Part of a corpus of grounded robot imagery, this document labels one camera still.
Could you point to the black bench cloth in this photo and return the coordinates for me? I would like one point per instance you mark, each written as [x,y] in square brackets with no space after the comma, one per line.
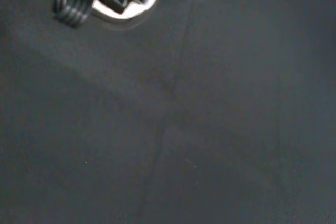
[168,119]

